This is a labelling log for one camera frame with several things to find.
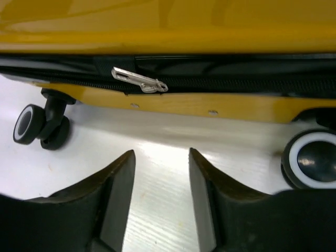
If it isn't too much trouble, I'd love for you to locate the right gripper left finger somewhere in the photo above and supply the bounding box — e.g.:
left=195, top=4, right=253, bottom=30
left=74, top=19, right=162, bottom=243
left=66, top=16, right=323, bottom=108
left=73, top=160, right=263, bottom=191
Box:
left=1, top=150, right=135, bottom=251

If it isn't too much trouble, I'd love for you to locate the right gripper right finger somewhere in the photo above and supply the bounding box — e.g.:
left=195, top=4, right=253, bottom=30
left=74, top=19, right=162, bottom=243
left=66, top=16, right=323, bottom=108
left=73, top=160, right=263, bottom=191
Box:
left=189, top=148, right=335, bottom=251

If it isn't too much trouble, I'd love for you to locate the yellow hard-shell suitcase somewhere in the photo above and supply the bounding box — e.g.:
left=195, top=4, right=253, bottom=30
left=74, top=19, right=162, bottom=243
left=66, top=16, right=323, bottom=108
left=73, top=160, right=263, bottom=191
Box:
left=1, top=1, right=335, bottom=189

